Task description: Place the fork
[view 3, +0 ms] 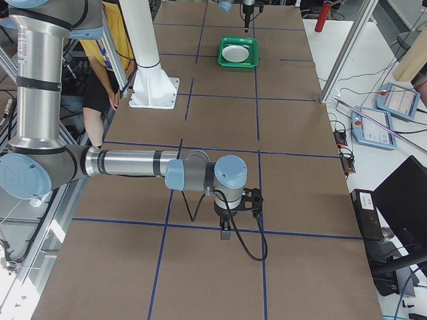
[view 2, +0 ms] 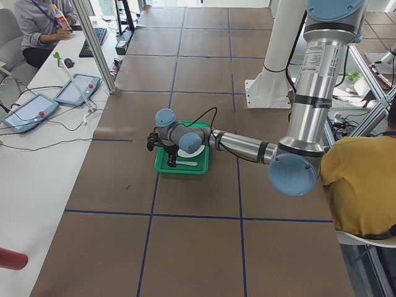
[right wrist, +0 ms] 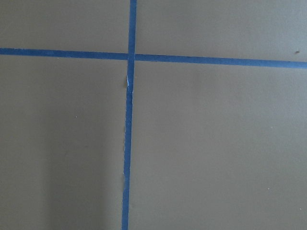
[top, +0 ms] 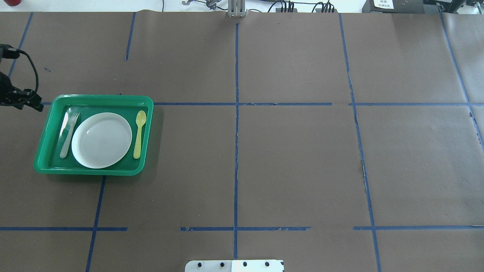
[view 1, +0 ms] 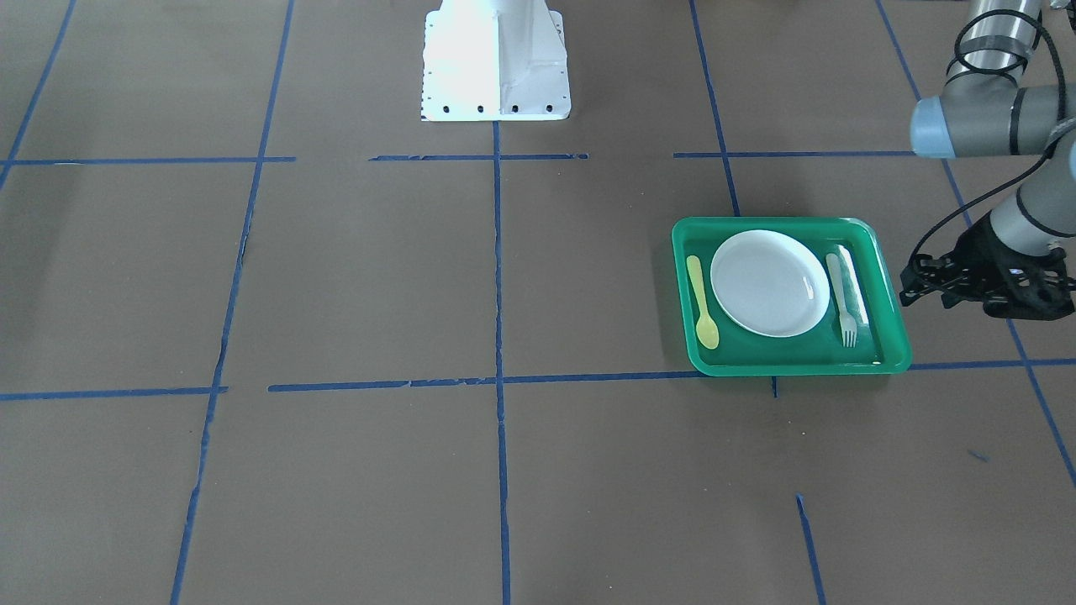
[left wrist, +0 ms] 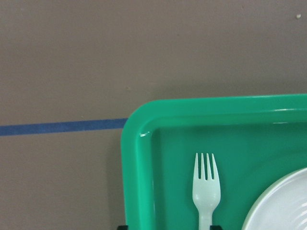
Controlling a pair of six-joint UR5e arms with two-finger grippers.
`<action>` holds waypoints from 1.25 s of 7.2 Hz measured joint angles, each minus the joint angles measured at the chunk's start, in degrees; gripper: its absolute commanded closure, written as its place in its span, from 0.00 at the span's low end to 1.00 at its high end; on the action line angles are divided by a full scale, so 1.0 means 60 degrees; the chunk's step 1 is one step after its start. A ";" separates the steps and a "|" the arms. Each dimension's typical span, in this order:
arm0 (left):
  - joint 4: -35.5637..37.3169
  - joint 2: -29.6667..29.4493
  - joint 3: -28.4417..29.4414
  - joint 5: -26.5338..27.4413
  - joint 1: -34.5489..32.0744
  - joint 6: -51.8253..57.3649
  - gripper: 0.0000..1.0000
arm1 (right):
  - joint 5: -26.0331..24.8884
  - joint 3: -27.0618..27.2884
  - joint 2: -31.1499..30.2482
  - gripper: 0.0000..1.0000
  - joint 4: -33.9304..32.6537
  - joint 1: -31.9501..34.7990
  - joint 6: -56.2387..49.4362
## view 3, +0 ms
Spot white rod stick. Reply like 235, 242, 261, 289
332, 96, 427, 155

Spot person in yellow shirt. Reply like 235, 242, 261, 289
81, 1, 134, 148

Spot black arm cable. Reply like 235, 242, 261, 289
179, 188, 268, 261

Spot red cylinder bottle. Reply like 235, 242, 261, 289
314, 1, 332, 33

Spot white camera mast pillar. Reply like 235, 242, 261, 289
119, 0, 179, 110

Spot aluminium frame post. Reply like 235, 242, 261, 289
320, 0, 378, 103

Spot green plastic tray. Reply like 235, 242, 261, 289
218, 37, 259, 69

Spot white round plate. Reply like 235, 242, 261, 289
222, 45, 250, 63

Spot orange black adapter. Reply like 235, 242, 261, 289
338, 147, 356, 177
333, 129, 348, 148

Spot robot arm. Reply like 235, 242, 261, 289
1, 1, 249, 239
217, 0, 256, 33

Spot orange black adapter near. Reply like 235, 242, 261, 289
338, 147, 356, 177

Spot orange black adapter far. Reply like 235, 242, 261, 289
333, 129, 348, 148

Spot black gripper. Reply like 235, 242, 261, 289
214, 203, 238, 240
242, 4, 254, 32

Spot teach pendant tablet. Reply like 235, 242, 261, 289
351, 107, 397, 150
376, 83, 420, 121

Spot black monitor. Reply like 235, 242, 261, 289
373, 155, 426, 254

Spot right teach pendant tablet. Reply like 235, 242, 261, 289
376, 83, 420, 121

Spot black box device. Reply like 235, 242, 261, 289
350, 189, 390, 242

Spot left teach pendant tablet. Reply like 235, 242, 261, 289
351, 107, 397, 150

